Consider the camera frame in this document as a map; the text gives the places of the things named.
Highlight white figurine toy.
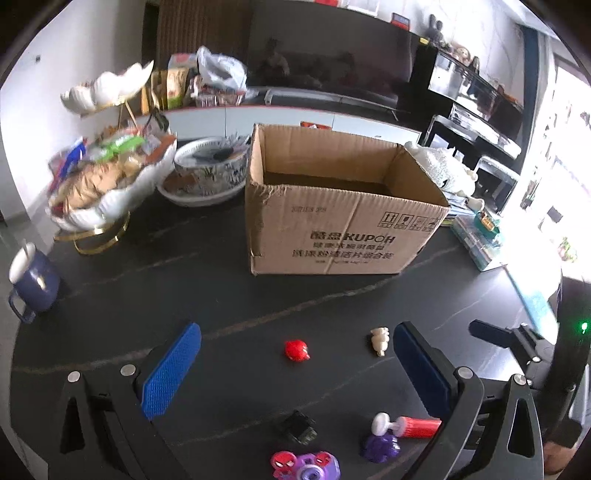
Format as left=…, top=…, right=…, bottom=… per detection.
left=370, top=327, right=391, bottom=357

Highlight green toy boat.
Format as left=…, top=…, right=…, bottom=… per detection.
left=474, top=211, right=500, bottom=241

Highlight white shell snack basket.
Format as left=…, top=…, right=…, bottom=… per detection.
left=47, top=125, right=177, bottom=256

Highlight white plate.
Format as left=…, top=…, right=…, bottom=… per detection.
left=156, top=172, right=245, bottom=208

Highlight purple spiderman camera toy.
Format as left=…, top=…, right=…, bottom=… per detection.
left=270, top=451, right=341, bottom=480

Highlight black television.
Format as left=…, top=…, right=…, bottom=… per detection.
left=245, top=1, right=420, bottom=107

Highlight red heart toy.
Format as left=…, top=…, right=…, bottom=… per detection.
left=283, top=339, right=311, bottom=363

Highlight blue white ceramic bowl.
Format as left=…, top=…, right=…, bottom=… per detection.
left=163, top=135, right=250, bottom=197

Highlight clear plastic storage box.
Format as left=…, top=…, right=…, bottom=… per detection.
left=451, top=215, right=506, bottom=272

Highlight white plush toy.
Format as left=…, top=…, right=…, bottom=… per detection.
left=405, top=141, right=485, bottom=213

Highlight upper white shell tray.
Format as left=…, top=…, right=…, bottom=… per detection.
left=60, top=61, right=154, bottom=116

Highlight navy blue mug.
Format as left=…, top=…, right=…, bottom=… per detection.
left=7, top=242, right=61, bottom=324

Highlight white plastic bag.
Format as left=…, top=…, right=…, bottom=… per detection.
left=197, top=46, right=247, bottom=92

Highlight purple paw toy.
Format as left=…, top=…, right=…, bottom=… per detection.
left=360, top=433, right=401, bottom=464

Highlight green snack packets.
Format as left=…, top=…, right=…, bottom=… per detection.
left=150, top=53, right=197, bottom=110

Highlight black shelf cabinet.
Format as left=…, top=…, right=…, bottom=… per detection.
left=410, top=43, right=523, bottom=213

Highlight black green toy car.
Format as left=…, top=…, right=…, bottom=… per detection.
left=277, top=410, right=318, bottom=445

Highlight brown cardboard box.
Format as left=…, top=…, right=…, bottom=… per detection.
left=245, top=124, right=450, bottom=275

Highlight red white pump toy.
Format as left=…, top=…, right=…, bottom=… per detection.
left=370, top=412, right=442, bottom=439

